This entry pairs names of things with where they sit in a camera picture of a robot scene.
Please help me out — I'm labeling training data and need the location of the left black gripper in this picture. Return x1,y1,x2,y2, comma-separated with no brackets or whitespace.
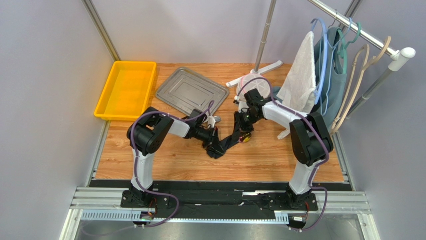
194,126,225,156

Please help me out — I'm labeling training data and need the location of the black paper napkin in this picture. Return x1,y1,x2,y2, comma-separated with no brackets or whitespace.
206,134,239,159

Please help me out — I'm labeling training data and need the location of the gold iridescent spoon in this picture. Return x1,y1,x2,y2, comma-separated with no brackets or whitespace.
238,132,252,144

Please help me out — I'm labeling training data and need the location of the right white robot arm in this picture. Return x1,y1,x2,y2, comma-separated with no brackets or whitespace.
230,89,334,209

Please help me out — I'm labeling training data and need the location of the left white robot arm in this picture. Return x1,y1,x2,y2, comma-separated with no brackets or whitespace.
121,107,226,208

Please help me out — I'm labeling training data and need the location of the pink white round container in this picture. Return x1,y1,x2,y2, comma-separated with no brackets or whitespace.
236,73,271,102

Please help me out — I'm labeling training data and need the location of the silver metal tray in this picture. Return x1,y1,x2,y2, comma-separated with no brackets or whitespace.
155,67,230,116

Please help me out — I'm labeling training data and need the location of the white towel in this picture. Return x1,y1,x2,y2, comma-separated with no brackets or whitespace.
274,31,317,114

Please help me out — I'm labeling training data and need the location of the yellow plastic bin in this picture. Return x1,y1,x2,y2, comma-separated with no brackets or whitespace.
93,61,157,122

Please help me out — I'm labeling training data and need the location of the blue clothes hanger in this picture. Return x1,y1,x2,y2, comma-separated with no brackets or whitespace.
311,18,348,121

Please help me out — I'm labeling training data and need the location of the beige clothes hanger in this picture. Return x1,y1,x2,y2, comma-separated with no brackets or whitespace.
330,44,370,135
332,35,393,134

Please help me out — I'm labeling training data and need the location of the teal grey garment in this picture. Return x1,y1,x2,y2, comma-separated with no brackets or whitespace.
273,27,348,129

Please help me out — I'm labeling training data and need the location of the green clothes hanger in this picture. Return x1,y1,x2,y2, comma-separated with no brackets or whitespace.
337,17,362,75

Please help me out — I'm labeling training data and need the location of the metal clothes rack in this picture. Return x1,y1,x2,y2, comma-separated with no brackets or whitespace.
226,0,417,173

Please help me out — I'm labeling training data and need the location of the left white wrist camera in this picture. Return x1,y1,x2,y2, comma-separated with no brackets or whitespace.
205,116,222,129

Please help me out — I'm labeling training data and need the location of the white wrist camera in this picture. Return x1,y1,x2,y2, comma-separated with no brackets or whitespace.
234,96,249,113
205,116,222,129

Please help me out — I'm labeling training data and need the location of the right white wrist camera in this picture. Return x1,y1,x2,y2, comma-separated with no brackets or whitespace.
234,96,249,113

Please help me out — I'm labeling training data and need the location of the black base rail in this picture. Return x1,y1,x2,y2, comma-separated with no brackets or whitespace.
88,180,353,220

